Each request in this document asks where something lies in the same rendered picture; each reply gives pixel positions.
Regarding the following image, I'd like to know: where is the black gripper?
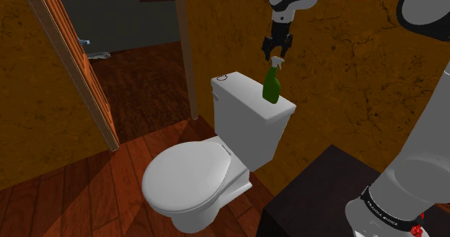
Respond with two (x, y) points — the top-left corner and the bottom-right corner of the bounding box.
(261, 20), (294, 62)

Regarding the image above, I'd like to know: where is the orange wooden door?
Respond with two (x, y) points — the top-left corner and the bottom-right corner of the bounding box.
(17, 0), (120, 152)

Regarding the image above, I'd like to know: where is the green spray bottle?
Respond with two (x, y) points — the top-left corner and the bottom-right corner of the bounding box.
(262, 55), (286, 104)

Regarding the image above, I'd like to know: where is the white toilet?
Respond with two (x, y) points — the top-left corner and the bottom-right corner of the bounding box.
(141, 71), (297, 234)

